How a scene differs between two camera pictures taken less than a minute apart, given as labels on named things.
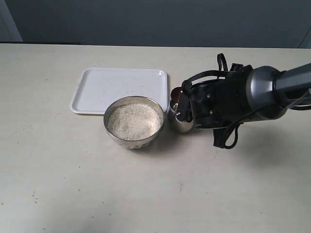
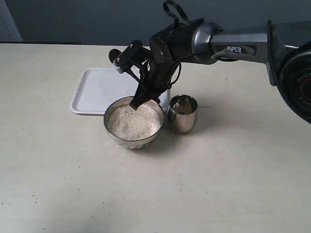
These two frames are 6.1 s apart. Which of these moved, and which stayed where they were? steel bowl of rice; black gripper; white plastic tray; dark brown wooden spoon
Moved: dark brown wooden spoon; black gripper
Stayed: white plastic tray; steel bowl of rice
